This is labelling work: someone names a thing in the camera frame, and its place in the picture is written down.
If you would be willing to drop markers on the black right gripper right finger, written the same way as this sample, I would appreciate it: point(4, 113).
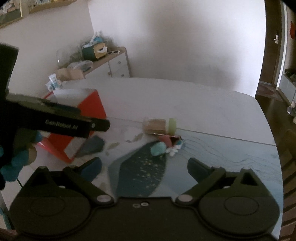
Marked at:
point(207, 179)

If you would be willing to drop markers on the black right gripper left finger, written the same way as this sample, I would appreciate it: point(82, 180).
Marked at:
point(84, 175)

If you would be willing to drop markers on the pink binder clip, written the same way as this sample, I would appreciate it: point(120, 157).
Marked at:
point(169, 140)

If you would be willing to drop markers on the teal toy figure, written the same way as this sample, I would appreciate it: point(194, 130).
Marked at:
point(158, 149)

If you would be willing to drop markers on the cork jar with green lid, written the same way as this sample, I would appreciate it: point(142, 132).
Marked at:
point(160, 126)

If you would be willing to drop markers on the teal gloved left hand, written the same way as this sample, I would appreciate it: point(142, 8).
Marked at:
point(17, 150)

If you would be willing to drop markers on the red and white storage box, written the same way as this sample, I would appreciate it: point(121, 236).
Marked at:
point(83, 114)

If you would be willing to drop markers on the blue patterned table mat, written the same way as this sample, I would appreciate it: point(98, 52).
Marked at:
point(127, 170)

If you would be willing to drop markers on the brown cardboard box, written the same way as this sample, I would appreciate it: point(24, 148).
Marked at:
point(68, 74)

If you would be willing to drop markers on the wooden chair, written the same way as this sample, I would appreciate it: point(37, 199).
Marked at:
point(286, 150)

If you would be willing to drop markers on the green and yellow tissue holder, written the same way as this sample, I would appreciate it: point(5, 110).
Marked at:
point(94, 50)

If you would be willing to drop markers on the white drawer cabinet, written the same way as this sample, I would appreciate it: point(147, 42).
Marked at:
point(116, 66)

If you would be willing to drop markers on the white sunglasses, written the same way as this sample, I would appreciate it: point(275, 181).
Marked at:
point(113, 52)

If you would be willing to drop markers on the white and blue axolotl keychain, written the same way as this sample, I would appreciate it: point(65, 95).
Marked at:
point(171, 151)

